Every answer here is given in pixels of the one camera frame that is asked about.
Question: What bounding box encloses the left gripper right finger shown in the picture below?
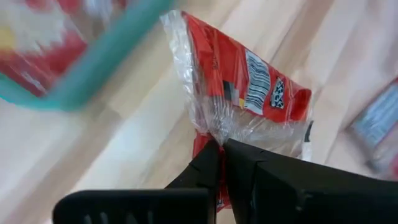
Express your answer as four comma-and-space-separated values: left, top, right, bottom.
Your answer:
222, 138, 398, 224

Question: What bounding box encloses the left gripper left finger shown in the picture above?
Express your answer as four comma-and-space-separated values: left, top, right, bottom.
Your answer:
52, 139, 221, 224

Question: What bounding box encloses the teal plastic basket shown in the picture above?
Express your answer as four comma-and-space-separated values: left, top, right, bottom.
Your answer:
0, 0, 175, 112

